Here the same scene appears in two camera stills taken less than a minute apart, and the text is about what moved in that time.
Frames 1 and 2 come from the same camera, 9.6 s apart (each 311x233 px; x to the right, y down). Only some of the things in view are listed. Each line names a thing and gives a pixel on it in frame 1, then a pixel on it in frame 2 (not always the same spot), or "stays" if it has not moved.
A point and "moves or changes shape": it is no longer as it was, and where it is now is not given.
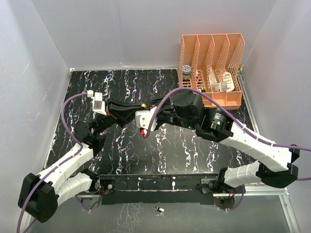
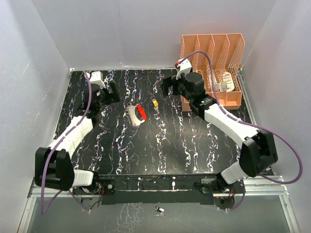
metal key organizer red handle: x=143 y=133 moves or changes shape
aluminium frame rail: x=273 y=190 stays
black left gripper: x=121 y=117 to x=111 y=97
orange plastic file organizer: x=212 y=63 stays
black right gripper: x=158 y=112 to x=168 y=82
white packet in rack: x=228 y=78 stays
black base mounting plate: x=158 y=189 stays
